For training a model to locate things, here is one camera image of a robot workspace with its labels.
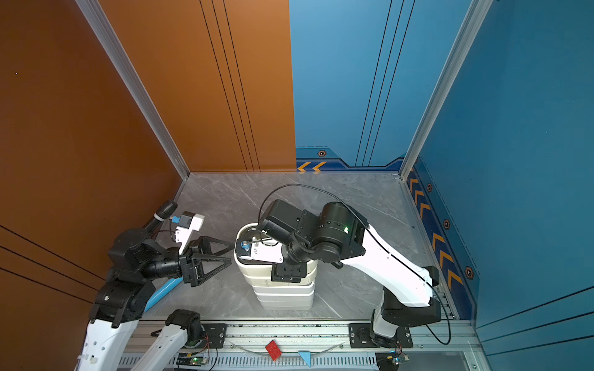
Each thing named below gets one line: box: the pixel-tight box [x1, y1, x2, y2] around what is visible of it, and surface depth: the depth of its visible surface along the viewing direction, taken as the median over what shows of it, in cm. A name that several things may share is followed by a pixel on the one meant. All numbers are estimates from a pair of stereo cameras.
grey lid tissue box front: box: [258, 299, 315, 310], surface depth 75 cm
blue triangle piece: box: [297, 351, 312, 368], surface depth 70 cm
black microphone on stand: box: [145, 199, 179, 234], surface depth 76 cm
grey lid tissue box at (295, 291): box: [251, 282, 315, 297], surface depth 67 cm
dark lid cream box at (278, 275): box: [238, 265, 318, 286], surface depth 47 cm
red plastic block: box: [264, 339, 283, 362], surface depth 71 cm
